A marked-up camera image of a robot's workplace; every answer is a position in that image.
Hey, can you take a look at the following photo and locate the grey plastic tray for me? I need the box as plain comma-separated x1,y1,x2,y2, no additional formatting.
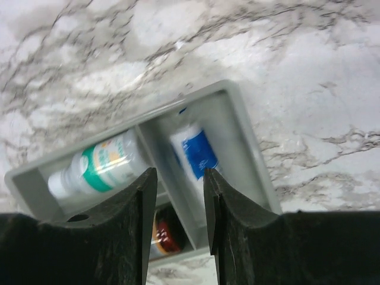
5,80,281,265

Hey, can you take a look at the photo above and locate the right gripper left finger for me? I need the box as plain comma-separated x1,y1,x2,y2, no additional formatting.
1,168,157,284

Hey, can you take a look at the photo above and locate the brown medicine bottle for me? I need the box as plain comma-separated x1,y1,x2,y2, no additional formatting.
150,204,187,260

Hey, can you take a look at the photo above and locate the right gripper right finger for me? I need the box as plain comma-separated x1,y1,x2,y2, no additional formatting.
204,169,379,284

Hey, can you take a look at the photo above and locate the white green bottle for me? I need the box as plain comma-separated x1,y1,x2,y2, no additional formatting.
47,128,149,199

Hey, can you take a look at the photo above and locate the white blue bandage roll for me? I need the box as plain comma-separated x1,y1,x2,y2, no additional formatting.
169,107,221,193

